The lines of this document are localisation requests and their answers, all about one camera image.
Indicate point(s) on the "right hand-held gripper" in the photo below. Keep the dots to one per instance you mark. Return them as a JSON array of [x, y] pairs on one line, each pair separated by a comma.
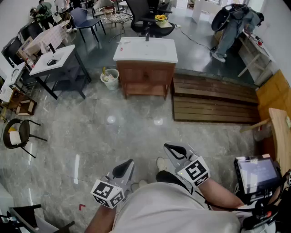
[[193, 171]]

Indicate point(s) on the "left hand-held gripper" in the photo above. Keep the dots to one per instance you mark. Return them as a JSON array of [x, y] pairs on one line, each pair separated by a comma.
[[106, 193]]

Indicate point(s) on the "person's left forearm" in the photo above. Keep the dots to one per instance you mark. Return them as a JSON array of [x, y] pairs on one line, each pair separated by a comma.
[[102, 219]]

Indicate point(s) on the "person's right forearm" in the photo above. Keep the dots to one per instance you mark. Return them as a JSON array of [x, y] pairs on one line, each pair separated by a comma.
[[218, 193]]

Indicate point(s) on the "person's white shoe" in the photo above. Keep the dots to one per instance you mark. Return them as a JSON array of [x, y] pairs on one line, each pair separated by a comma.
[[161, 163], [143, 183]]

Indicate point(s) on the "person's black trouser leg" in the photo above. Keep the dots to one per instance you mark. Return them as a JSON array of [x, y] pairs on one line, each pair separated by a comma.
[[169, 178]]

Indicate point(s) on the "person's white shirt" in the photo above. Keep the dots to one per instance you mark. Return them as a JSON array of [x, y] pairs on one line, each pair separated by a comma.
[[172, 209]]

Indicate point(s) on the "red floor sticker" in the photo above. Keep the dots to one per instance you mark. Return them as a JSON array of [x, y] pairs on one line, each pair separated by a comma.
[[81, 206]]

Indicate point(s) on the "wooden slat platform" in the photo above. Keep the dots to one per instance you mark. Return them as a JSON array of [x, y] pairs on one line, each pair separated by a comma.
[[213, 102]]

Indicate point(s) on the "black screen device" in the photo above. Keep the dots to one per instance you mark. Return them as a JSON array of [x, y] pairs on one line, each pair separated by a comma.
[[257, 175]]

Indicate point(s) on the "wooden vanity cabinet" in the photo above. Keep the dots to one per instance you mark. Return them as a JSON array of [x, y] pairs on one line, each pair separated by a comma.
[[145, 77]]

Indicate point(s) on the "clear plastic bag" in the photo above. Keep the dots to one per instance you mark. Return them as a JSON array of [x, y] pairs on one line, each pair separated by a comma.
[[262, 133]]

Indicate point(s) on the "white waste bin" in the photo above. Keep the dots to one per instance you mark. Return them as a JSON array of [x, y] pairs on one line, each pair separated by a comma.
[[110, 79]]

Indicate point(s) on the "light wooden table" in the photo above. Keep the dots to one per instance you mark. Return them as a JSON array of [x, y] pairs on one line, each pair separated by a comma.
[[282, 136]]

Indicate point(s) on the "black armchair with cushion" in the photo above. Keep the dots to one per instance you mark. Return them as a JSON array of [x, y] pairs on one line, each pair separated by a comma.
[[21, 134]]

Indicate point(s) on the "yellow cardboard sheet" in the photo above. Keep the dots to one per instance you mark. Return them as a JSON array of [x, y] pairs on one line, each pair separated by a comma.
[[275, 95]]

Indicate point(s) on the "wooden stool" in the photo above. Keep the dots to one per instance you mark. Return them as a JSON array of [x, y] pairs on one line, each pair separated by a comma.
[[23, 104]]

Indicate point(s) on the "black faucet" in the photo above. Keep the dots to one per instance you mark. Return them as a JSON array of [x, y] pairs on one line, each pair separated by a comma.
[[147, 35], [52, 48]]

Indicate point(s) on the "white desk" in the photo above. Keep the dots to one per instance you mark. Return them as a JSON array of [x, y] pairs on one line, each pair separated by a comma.
[[257, 52]]

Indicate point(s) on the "light wooden tray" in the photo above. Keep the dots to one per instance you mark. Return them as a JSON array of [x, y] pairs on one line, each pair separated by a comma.
[[166, 24]]

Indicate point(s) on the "sunflower pot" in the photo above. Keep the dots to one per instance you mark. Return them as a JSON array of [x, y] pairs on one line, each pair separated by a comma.
[[161, 19]]

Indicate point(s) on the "black office chair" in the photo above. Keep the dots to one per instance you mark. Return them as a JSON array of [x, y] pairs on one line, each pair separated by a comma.
[[145, 18]]

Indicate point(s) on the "table with checkered cloth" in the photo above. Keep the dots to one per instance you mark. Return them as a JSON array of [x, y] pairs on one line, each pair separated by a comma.
[[48, 37]]

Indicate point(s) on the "blue chair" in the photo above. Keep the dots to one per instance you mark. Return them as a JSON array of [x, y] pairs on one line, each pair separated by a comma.
[[84, 19]]

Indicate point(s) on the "cardboard box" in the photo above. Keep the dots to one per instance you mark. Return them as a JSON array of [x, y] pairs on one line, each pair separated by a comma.
[[23, 47]]

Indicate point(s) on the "black monitor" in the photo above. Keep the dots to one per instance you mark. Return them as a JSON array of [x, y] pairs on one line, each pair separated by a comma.
[[11, 51]]

